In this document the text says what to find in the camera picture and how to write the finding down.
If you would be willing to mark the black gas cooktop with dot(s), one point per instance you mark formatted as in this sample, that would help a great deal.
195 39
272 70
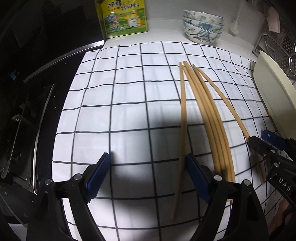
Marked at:
27 129

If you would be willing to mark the yellow green seasoning box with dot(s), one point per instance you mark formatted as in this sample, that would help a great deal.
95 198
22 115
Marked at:
122 20

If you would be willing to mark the single bamboo chopstick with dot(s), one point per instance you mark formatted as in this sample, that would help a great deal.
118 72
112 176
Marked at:
183 115
222 97

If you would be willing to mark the person's right hand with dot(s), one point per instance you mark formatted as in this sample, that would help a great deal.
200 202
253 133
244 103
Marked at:
281 208

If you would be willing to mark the white black checked cloth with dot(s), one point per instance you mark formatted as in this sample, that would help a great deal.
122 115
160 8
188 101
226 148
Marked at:
127 92

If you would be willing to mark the white bottle brush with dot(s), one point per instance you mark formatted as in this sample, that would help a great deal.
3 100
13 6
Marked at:
233 27

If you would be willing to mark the floral ceramic bowl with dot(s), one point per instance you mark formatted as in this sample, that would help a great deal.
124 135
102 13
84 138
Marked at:
217 26
201 37
208 17

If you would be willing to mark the beige rag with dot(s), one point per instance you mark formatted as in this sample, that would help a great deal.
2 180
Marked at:
274 23

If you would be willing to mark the cream oval plate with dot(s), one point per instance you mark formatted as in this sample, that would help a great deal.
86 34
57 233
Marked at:
272 88

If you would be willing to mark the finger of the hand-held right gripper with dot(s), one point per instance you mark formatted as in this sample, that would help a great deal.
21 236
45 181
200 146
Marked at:
259 144
275 139

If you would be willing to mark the metal dish rack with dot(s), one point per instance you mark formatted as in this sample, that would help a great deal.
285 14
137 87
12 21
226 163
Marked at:
261 44

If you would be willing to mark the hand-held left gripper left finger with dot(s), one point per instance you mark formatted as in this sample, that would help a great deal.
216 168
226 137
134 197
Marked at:
98 176

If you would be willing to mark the row of wooden chopsticks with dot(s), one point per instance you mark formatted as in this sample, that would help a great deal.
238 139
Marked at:
208 115

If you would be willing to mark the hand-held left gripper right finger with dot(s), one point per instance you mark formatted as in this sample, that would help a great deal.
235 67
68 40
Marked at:
196 177

